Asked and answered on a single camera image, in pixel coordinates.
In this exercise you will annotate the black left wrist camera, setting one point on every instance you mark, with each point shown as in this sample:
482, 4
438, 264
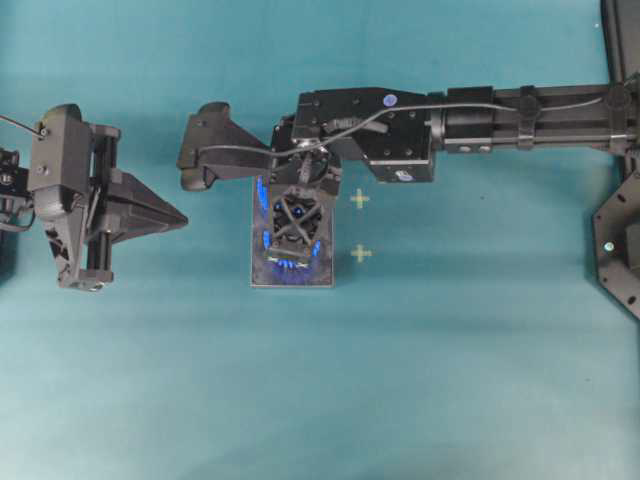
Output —
60, 162

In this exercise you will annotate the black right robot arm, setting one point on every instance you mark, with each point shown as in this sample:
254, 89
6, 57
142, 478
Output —
397, 135

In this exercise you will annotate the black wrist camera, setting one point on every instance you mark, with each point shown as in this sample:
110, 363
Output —
60, 162
212, 149

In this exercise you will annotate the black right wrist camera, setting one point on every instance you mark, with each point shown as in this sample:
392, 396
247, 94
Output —
212, 149

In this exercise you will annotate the small blue gear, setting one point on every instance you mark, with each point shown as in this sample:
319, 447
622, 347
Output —
294, 209

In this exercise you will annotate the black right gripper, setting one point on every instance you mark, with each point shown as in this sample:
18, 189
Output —
316, 170

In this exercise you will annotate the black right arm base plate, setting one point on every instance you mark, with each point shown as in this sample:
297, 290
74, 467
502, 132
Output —
616, 241

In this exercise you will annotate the black aluminium frame rail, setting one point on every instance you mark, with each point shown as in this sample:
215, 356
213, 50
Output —
620, 22

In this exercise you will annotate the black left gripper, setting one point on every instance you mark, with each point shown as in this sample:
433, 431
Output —
81, 250

